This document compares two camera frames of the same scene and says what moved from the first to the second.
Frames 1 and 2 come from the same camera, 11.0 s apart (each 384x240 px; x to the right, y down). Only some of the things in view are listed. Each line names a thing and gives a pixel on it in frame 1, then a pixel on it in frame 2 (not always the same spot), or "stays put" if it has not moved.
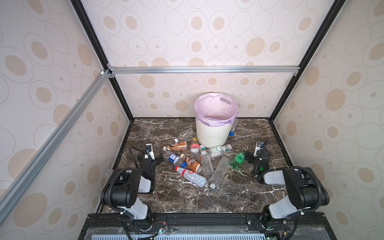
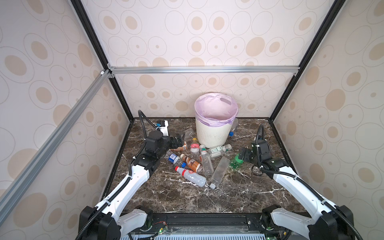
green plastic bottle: [239, 159] stays put
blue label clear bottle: [170, 157] stays put
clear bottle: [231, 133] stays put
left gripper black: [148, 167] -> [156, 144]
